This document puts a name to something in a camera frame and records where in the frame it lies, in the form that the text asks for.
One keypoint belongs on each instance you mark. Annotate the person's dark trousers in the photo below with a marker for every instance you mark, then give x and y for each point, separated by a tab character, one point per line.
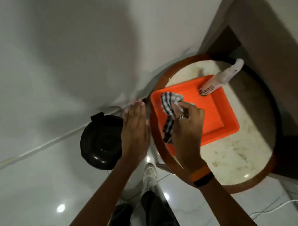
156	209

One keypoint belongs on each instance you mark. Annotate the black white checkered cloth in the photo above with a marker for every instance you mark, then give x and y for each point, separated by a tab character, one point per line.
168	104

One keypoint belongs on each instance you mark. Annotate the person's left middle finger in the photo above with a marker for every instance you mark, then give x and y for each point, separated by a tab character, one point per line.
134	113

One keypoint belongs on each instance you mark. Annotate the round wooden-rimmed marble table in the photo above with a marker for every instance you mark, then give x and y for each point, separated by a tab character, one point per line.
244	144

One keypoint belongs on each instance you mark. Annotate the white sneaker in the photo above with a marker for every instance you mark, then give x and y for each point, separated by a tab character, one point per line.
149	178

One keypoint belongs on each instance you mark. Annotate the person's right forearm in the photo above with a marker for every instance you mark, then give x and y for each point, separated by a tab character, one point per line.
223	204

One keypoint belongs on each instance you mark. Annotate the person's left forearm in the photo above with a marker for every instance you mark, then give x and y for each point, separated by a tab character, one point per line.
104	193

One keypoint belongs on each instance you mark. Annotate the person's right hand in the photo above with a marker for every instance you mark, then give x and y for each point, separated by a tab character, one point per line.
188	135

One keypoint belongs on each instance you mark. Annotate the white spray bottle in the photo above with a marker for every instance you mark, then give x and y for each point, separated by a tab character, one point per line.
218	78

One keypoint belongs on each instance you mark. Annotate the person's right fingers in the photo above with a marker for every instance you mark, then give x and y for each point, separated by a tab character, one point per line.
184	111

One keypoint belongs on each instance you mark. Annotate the person's left thumb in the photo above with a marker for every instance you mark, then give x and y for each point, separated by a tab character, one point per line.
147	127

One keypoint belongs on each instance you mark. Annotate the black round waste bin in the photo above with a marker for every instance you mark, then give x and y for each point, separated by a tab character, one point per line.
101	142

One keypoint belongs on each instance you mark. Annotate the orange plastic tray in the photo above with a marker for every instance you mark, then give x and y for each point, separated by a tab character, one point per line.
209	114

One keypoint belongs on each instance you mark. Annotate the person's left hand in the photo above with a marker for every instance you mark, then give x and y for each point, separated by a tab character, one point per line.
135	135

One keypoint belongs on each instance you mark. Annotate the orange and black wristband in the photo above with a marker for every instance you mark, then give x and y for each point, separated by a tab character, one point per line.
201	177

